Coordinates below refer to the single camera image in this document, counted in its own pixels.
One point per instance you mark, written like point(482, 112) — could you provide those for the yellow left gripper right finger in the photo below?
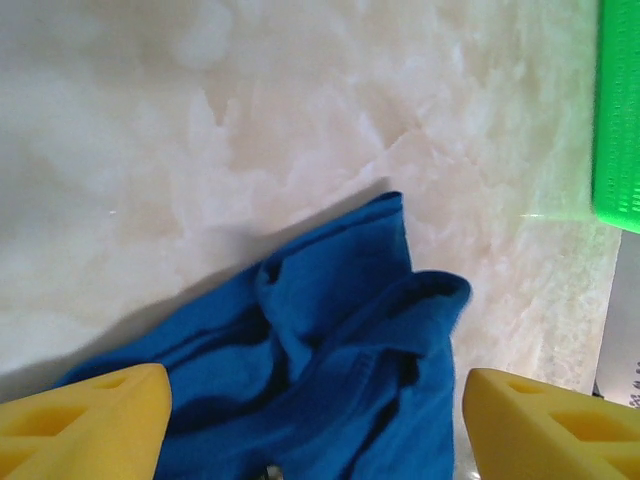
point(540, 435)

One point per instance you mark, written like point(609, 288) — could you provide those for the green plastic mesh basket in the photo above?
point(617, 100)

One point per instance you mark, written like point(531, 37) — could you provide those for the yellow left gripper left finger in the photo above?
point(75, 435)

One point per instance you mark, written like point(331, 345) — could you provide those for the blue t-shirt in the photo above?
point(325, 325)

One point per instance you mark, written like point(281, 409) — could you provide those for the aluminium table side rail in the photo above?
point(625, 310)

